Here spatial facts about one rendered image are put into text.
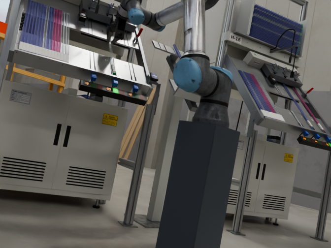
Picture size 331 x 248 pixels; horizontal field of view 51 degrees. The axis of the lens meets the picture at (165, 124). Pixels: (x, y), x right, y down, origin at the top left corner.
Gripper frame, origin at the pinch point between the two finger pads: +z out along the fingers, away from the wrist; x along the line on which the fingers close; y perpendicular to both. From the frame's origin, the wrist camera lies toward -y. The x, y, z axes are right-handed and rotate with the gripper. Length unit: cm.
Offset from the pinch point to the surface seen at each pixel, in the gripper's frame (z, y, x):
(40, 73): 537, 449, -25
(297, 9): 55, 268, -321
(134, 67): -2.3, -16.2, -13.2
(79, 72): -5.1, -33.4, 17.8
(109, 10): -1.9, 26.0, 1.1
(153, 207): 38, -79, -40
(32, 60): -5, -33, 39
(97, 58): -2.6, -18.0, 7.9
